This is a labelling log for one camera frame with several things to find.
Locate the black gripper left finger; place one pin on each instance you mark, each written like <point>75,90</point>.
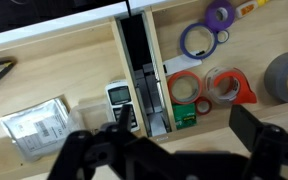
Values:
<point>123,123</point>

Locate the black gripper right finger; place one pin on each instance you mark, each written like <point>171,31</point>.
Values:
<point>248,128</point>

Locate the orange tape dispenser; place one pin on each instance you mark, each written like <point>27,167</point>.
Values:
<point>226,85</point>

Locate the small red tape roll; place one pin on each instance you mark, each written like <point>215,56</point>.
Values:
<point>203,106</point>

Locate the green tape box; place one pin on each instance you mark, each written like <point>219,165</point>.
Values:
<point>184,115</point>

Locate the orange masking tape roll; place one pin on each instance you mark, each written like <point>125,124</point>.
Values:
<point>184,87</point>

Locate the white right drawer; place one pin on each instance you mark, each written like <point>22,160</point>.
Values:
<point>72,57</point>

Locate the solid purple tape roll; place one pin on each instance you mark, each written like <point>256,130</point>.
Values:
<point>219,15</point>

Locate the white handheld meter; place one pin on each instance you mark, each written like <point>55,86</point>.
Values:
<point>118,94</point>

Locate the clear plastic tray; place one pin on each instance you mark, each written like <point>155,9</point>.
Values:
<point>91,115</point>

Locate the silver foil bag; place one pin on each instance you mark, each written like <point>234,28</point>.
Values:
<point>39,130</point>

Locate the white glue tube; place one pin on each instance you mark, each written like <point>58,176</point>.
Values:
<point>248,7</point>

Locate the grey duct tape roll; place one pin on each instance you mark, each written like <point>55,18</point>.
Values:
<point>276,77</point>

